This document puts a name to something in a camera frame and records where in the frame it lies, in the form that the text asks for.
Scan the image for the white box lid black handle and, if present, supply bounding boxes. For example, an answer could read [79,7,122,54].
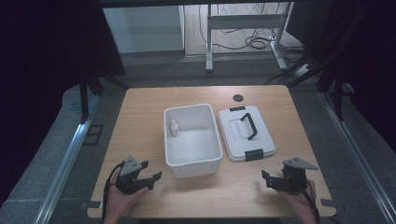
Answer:
[217,105,277,163]

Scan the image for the white plastic storage box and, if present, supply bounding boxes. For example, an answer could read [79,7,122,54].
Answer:
[163,103,224,179]

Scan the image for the black floor cables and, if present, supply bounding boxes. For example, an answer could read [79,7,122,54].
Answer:
[197,4,307,63]

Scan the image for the person's right hand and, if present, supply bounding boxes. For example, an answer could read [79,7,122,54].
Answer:
[279,179,319,224]

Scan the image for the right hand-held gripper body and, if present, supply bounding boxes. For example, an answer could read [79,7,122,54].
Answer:
[269,156,319,196]

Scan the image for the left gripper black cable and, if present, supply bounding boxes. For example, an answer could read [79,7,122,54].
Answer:
[101,161,126,224]

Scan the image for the person's left hand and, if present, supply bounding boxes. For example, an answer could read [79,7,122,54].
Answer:
[104,172,149,224]

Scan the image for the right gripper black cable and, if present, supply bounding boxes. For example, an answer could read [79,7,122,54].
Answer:
[301,178,321,224]

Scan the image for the white power strip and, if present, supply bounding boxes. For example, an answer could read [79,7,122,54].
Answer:
[293,63,312,78]

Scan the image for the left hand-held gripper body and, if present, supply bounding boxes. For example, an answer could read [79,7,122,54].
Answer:
[116,155,155,196]

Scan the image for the small white bottle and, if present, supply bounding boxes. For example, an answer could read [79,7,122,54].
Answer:
[169,119,180,137]

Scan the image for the grey metal desk frame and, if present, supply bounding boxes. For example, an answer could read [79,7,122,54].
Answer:
[205,2,294,73]

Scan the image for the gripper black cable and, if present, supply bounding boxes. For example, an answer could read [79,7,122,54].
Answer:
[301,178,321,224]
[101,161,126,224]

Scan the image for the aluminium floor rail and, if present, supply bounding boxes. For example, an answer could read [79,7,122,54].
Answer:
[318,91,396,224]
[33,94,101,224]

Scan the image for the white cabinet panel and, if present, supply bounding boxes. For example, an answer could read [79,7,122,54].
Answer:
[102,5,185,54]

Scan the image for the black floor bracket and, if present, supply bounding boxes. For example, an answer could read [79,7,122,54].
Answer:
[82,124,105,147]

